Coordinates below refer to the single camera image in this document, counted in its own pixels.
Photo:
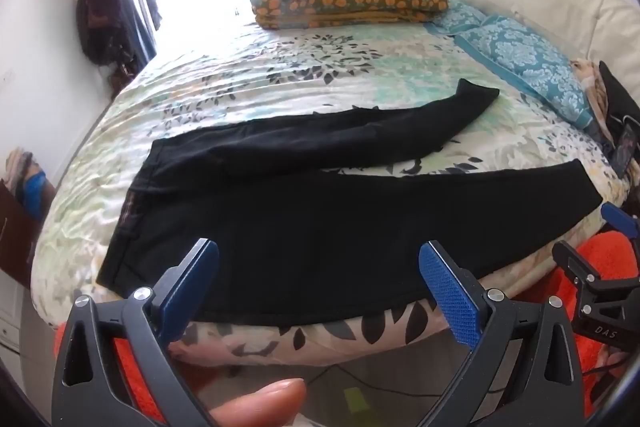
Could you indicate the teal damask pillow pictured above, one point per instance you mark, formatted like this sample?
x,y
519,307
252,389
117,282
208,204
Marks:
x,y
517,55

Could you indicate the brown wooden furniture with clothes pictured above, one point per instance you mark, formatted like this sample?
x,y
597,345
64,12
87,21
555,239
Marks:
x,y
26,197

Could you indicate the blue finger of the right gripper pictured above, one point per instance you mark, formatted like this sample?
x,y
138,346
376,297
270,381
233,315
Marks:
x,y
620,220

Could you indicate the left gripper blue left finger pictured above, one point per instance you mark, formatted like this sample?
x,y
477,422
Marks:
x,y
182,289

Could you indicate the black pants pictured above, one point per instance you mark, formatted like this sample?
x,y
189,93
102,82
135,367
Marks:
x,y
308,229

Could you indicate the orange fluffy rug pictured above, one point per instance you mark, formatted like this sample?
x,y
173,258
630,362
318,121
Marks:
x,y
522,368

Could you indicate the white drawer cabinet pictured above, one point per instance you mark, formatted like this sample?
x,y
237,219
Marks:
x,y
12,298

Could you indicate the floral bed cover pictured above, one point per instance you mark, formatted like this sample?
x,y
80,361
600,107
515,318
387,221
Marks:
x,y
263,74

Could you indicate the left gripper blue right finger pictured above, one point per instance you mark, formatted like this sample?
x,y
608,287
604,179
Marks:
x,y
456,292

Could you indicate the person's left hand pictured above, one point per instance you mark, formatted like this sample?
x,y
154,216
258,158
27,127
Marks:
x,y
272,406

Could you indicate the smartphone with dark screen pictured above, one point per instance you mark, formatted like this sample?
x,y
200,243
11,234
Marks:
x,y
624,161

